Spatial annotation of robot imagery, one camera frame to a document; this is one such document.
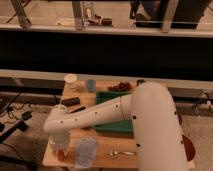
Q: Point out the red bowl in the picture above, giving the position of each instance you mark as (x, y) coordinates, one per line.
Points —
(189, 148)

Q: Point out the black rectangular block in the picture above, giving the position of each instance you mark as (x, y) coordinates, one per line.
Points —
(71, 101)

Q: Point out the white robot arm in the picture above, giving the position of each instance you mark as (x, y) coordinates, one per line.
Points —
(150, 108)

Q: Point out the green plastic tray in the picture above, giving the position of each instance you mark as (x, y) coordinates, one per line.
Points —
(124, 126)

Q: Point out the grey folded cloth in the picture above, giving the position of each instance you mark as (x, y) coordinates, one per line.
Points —
(85, 153)

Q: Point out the small dark cup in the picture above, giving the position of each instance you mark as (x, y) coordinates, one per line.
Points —
(140, 81)

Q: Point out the bunch of dark grapes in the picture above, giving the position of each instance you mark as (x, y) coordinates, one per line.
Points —
(121, 87)

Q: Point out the blue grey cup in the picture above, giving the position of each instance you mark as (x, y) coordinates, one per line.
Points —
(90, 85)

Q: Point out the metal spoon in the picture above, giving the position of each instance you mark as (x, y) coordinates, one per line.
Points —
(114, 152)

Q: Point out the white lidded cup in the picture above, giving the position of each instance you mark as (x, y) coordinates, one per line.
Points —
(71, 81)

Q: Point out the black tripod stand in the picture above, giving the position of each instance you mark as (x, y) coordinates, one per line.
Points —
(15, 122)

